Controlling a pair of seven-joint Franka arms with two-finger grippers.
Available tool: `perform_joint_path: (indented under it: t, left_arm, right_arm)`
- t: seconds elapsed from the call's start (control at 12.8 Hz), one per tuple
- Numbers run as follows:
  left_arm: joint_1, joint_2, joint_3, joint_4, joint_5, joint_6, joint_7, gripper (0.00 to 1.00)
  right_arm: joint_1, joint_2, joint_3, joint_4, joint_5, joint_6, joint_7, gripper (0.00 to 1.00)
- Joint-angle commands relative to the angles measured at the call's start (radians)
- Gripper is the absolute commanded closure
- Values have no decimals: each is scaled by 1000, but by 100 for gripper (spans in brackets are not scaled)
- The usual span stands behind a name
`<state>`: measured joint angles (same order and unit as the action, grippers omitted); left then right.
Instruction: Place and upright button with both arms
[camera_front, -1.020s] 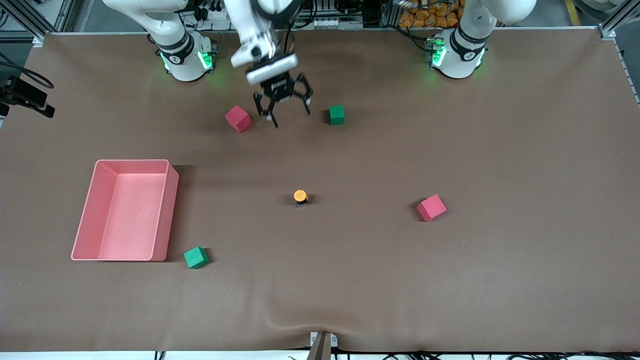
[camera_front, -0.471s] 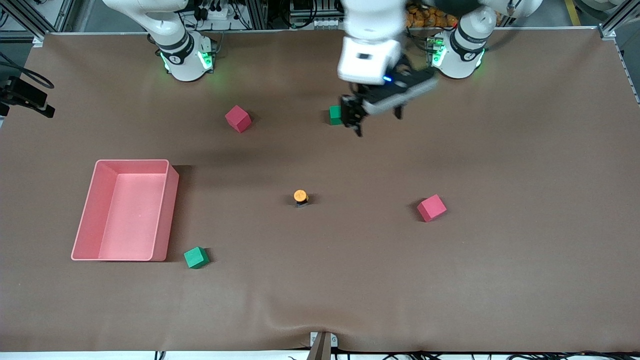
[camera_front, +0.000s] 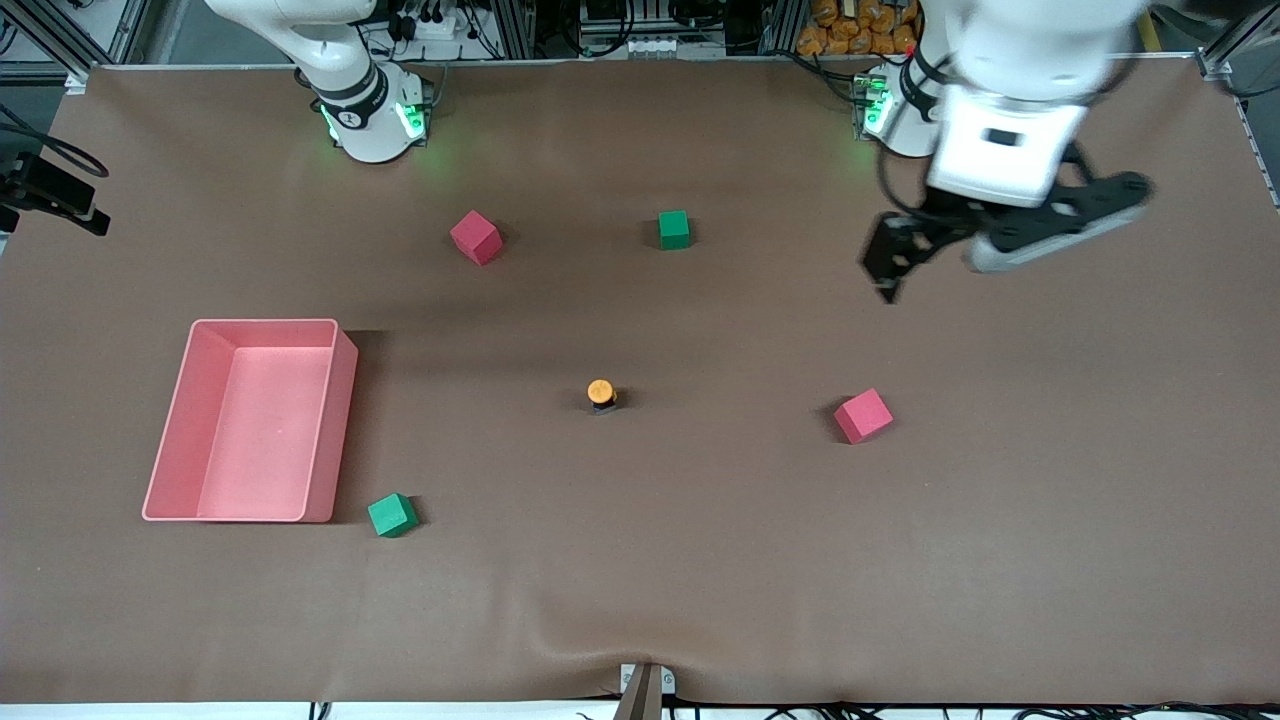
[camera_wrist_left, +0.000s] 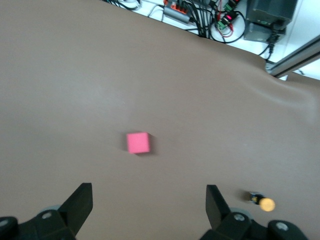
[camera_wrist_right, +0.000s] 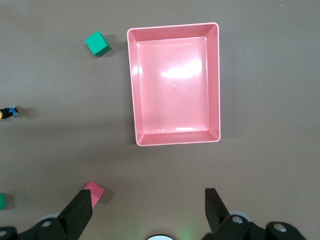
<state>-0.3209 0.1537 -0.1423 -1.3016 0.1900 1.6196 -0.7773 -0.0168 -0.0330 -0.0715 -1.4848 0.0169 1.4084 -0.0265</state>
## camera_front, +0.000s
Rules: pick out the orange capped black button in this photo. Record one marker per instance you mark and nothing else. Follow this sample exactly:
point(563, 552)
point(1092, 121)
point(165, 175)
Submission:
point(601, 392)

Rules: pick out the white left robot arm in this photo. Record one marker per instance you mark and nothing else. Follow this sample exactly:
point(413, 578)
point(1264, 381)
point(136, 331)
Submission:
point(1010, 120)

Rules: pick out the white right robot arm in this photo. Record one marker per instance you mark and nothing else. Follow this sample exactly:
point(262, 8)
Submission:
point(365, 115)

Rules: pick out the pink foam cube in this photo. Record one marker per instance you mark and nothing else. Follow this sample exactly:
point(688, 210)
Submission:
point(863, 417)
point(475, 238)

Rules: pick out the green foam cube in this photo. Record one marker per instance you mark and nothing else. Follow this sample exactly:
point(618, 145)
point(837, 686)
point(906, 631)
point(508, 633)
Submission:
point(674, 231)
point(392, 516)

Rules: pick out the orange packaged snack pile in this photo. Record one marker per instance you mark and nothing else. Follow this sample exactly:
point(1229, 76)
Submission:
point(850, 30)

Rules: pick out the pink plastic tray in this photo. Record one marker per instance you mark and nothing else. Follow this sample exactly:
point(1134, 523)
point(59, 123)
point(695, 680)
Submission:
point(255, 440)

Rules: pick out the silver electronics rack box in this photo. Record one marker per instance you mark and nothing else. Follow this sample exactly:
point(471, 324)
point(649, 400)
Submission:
point(650, 40)

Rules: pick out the brown table cover sheet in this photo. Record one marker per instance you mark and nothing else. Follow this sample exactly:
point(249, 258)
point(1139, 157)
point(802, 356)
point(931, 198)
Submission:
point(640, 560)

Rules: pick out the white power strip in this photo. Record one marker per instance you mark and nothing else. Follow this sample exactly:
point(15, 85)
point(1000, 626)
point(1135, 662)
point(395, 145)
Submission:
point(430, 25)

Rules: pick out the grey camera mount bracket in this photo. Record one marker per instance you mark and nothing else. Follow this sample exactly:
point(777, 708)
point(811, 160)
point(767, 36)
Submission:
point(645, 692)

